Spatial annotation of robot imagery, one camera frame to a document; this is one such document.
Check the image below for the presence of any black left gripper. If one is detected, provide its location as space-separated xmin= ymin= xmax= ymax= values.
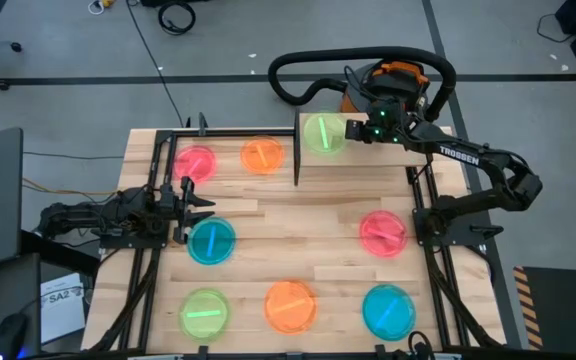
xmin=156 ymin=175 xmax=217 ymax=246

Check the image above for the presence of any white paper sheet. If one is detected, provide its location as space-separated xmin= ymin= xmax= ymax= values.
xmin=40 ymin=272 xmax=88 ymax=346

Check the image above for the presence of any green translucent plastic plate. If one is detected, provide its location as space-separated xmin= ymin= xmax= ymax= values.
xmin=177 ymin=287 xmax=232 ymax=343
xmin=302 ymin=110 xmax=349 ymax=155

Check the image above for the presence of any coiled black cable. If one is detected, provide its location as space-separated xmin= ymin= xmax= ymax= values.
xmin=156 ymin=0 xmax=198 ymax=36

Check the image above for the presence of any teal translucent plastic plate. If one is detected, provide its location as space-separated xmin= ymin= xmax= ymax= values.
xmin=361 ymin=283 xmax=417 ymax=342
xmin=186 ymin=216 xmax=237 ymax=266

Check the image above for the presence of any black desk bar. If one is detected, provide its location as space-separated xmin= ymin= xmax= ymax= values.
xmin=20 ymin=229 xmax=102 ymax=277

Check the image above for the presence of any orange and black vacuum cleaner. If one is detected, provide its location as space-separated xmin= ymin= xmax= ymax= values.
xmin=340 ymin=59 xmax=432 ymax=115

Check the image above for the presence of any pink translucent plastic plate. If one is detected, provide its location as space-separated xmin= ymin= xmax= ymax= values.
xmin=172 ymin=144 xmax=218 ymax=185
xmin=359 ymin=209 xmax=409 ymax=259

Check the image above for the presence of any orange translucent plastic plate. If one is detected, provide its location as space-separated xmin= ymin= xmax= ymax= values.
xmin=263 ymin=279 xmax=318 ymax=335
xmin=240 ymin=135 xmax=286 ymax=175

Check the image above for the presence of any black aluminium table frame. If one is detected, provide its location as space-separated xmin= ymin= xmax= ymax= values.
xmin=87 ymin=113 xmax=507 ymax=359

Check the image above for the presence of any wooden shelf with black supports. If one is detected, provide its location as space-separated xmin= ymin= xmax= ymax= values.
xmin=292 ymin=107 xmax=437 ymax=187

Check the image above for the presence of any black computer mouse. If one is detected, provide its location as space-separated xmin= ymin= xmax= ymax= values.
xmin=0 ymin=312 xmax=30 ymax=360

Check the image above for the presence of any black mat with hazard stripes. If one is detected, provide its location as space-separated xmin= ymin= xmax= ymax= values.
xmin=512 ymin=265 xmax=576 ymax=351

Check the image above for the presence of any long black floor cable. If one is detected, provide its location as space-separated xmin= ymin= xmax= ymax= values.
xmin=126 ymin=0 xmax=185 ymax=127

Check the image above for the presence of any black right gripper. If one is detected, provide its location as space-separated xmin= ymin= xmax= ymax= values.
xmin=344 ymin=99 xmax=412 ymax=146

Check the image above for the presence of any yellow plug with white cable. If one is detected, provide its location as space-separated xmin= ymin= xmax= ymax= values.
xmin=87 ymin=0 xmax=117 ymax=15

